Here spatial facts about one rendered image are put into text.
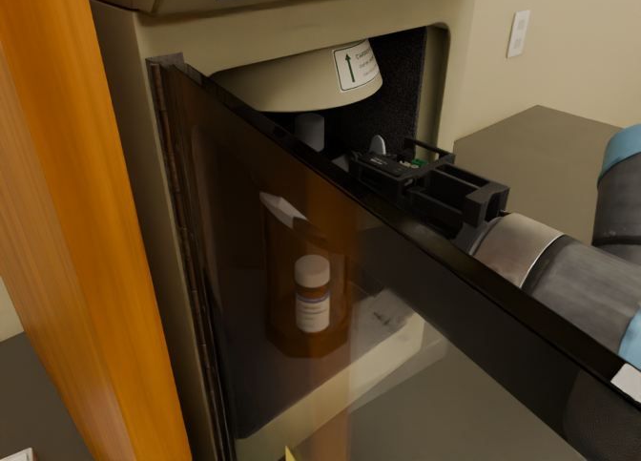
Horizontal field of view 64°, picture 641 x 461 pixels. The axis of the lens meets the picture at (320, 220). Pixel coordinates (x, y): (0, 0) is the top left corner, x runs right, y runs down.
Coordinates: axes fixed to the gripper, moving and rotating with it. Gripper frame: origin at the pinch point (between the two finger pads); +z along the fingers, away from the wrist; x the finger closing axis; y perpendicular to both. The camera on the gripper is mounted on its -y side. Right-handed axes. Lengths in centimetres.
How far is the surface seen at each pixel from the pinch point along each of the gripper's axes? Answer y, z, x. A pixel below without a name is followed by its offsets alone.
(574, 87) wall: -30, 36, -149
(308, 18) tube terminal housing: 17.7, -6.9, 6.1
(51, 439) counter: -27.5, 12.4, 28.9
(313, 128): 6.6, -0.9, 0.6
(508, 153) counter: -27, 20, -80
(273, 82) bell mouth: 12.3, -2.4, 6.0
